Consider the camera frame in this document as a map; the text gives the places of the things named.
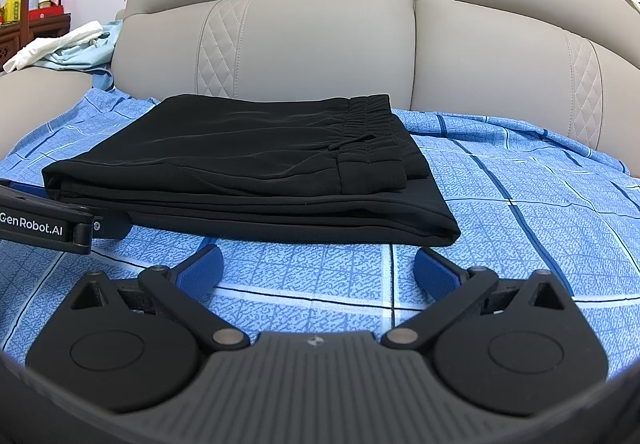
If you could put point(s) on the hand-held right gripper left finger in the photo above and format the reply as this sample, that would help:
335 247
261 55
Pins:
200 266

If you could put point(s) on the pale turquoise garment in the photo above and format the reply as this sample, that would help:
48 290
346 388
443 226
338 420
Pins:
90 58

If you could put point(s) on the blue checked bed sheet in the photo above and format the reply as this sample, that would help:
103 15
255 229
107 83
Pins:
500 224

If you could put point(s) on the white and teal clothes pile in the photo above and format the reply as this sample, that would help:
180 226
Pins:
55 43

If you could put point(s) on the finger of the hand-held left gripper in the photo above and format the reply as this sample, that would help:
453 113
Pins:
112 226
27 190

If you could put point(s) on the black pants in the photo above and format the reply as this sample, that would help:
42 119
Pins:
250 173

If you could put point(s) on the yellow bottle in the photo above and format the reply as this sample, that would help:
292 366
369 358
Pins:
12 6

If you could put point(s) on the red box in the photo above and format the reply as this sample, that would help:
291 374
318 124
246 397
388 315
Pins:
47 13

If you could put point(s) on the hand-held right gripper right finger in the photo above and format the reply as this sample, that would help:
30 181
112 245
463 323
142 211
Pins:
437 268

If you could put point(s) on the dark wooden side table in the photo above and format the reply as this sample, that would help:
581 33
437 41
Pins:
35 28

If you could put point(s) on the beige leather sofa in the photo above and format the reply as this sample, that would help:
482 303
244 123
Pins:
325 23

